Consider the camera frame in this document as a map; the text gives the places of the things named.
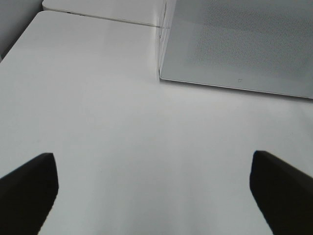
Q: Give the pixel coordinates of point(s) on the white microwave oven body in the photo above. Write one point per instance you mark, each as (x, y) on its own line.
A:
(164, 27)

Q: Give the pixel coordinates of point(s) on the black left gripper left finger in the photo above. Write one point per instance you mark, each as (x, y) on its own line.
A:
(27, 195)

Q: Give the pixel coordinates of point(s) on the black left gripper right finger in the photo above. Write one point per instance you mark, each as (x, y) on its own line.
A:
(283, 194)

